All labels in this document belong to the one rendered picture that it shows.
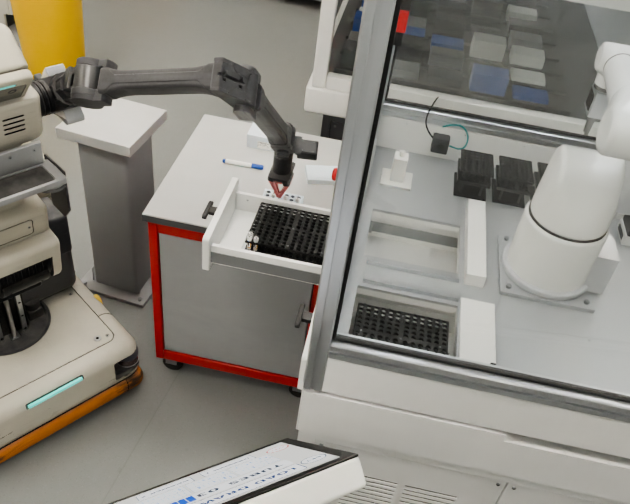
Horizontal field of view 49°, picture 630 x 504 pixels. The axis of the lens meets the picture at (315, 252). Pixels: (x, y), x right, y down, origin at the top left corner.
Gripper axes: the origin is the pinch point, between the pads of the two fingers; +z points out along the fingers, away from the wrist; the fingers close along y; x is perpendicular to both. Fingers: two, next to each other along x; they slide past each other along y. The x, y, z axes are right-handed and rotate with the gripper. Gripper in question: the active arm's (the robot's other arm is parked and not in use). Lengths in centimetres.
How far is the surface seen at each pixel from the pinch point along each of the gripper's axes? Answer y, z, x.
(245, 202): -14.5, -5.6, 7.2
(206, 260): -40.4, -4.7, 10.8
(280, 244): -33.3, -9.1, -7.0
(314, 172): 20.2, 3.5, -7.7
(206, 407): -25, 81, 14
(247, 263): -38.8, -5.1, 0.3
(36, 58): 169, 67, 175
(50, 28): 171, 48, 165
